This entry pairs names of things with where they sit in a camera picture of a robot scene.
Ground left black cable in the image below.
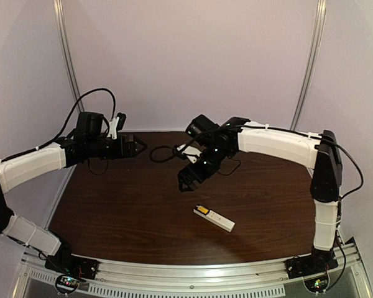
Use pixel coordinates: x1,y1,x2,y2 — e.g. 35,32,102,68
34,88,117,156

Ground right black cable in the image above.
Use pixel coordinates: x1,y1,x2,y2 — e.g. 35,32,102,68
149,141,193,164

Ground right aluminium frame post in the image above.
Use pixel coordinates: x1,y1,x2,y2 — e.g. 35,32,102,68
290,0,327,130

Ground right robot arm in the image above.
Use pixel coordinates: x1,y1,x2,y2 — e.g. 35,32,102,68
175,114,343,271

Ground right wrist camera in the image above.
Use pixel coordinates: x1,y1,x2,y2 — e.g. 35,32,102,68
173,144,201,163

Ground aluminium frame post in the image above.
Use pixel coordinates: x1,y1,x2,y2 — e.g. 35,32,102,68
52,0,82,102
290,0,327,130

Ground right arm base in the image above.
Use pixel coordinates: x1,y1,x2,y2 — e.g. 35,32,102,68
285,255,338,294

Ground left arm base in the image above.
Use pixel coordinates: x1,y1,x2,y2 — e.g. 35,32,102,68
44,255,99,297

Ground black cable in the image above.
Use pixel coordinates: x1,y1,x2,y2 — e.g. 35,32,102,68
34,88,117,156
149,141,193,164

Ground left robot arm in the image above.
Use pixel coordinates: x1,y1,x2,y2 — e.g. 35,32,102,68
0,112,147,272

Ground aluminium front rail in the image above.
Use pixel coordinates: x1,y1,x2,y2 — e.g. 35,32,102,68
10,243,373,297

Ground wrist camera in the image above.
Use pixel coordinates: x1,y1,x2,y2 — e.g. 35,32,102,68
107,112,127,140
173,144,201,163

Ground left aluminium frame post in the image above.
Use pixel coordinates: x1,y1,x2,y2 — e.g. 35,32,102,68
52,0,82,102

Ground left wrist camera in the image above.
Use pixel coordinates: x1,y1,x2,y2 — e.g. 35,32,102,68
107,112,127,140

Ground white remote control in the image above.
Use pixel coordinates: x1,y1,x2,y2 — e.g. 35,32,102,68
193,205,235,233

